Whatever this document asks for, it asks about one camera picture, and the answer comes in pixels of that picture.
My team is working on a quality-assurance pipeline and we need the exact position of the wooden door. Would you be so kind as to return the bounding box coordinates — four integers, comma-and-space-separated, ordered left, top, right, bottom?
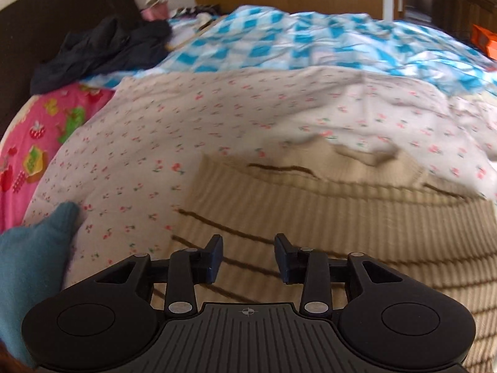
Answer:
440, 0, 497, 34

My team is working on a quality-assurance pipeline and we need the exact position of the blue white checkered quilt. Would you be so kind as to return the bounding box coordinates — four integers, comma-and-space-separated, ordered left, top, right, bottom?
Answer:
81, 5, 497, 98

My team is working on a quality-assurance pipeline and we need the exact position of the dark wooden headboard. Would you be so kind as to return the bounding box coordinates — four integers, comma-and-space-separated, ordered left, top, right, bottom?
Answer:
0, 0, 146, 136

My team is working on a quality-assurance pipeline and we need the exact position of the black white striped cloth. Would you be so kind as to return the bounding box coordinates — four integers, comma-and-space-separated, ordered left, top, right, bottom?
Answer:
171, 5, 220, 18

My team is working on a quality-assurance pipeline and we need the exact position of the pink bag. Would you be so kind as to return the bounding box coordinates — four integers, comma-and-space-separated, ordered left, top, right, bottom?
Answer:
140, 0, 169, 21

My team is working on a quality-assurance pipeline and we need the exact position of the beige striped knit sweater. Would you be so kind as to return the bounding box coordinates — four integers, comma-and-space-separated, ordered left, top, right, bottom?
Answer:
149, 134, 497, 373

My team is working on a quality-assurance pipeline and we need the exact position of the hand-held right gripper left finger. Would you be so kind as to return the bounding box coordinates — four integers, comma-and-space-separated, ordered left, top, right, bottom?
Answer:
93, 234, 224, 316

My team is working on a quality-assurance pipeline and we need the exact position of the blue fleece cloth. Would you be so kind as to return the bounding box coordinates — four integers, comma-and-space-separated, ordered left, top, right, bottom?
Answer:
0, 201, 81, 370

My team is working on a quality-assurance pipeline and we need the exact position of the orange bag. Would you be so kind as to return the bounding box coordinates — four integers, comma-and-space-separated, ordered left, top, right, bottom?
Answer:
472, 24, 497, 61

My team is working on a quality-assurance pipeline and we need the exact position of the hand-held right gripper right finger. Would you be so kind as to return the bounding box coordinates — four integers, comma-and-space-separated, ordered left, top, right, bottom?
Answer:
274, 233, 404, 315

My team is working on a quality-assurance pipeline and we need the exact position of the white cherry print blanket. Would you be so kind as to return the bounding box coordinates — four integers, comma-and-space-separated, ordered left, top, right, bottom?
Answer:
23, 66, 497, 292

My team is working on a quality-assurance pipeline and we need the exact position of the dark jacket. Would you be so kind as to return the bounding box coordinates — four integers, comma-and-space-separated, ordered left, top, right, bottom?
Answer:
30, 16, 173, 94

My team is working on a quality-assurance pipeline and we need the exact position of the pink fruit print sheet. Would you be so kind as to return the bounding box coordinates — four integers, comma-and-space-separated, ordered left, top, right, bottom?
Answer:
0, 81, 117, 234

